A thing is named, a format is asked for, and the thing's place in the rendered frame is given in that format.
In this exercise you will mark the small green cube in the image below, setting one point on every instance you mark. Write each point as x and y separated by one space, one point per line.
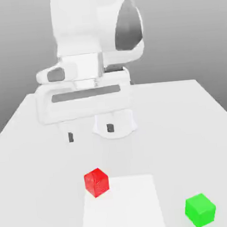
200 210

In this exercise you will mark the small red cube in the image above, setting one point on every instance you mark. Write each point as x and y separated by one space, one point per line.
96 182

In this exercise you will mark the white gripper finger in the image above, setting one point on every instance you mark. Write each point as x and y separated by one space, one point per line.
110 128
70 137

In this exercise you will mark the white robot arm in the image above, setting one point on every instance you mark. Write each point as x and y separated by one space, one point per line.
78 27

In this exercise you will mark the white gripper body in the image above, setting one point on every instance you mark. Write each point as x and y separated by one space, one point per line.
85 108

